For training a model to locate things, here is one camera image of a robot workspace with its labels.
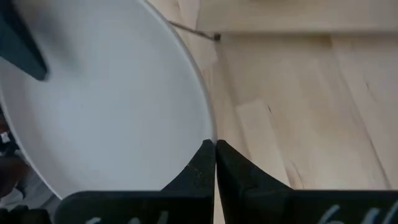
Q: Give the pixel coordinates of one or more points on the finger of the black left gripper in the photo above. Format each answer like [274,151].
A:
[18,43]

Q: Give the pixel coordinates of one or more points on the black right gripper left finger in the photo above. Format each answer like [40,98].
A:
[174,205]

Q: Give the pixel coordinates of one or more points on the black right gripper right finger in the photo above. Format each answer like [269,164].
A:
[264,205]

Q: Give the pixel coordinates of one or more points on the grey plate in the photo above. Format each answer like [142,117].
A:
[109,109]

